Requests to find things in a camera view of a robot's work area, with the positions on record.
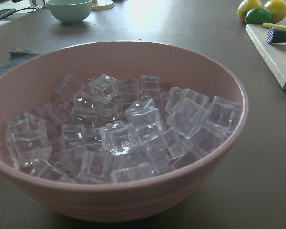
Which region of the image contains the pink bowl of ice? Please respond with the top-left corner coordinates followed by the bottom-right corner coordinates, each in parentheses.
top-left (0, 41), bottom-right (249, 223)

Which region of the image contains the wooden cup tree stand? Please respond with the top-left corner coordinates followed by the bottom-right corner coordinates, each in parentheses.
top-left (92, 0), bottom-right (115, 11)

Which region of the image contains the green bowl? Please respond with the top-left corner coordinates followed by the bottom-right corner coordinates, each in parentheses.
top-left (47, 0), bottom-right (92, 23)

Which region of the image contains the grey folded cloth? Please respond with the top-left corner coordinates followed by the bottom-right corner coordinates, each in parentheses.
top-left (0, 49), bottom-right (46, 76)

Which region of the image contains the yellow lemon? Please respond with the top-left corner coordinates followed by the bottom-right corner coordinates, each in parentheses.
top-left (263, 0), bottom-right (286, 24)
top-left (237, 0), bottom-right (262, 23)

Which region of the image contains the wooden cutting board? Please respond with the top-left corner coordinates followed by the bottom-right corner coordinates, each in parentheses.
top-left (245, 25), bottom-right (286, 91)

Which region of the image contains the green lime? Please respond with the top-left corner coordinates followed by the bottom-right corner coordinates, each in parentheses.
top-left (245, 7), bottom-right (272, 24)

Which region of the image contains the yellow plastic knife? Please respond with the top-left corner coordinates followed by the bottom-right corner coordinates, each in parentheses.
top-left (262, 22), bottom-right (286, 30)

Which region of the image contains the metal muddler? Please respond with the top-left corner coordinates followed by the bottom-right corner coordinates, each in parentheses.
top-left (266, 27), bottom-right (286, 44)

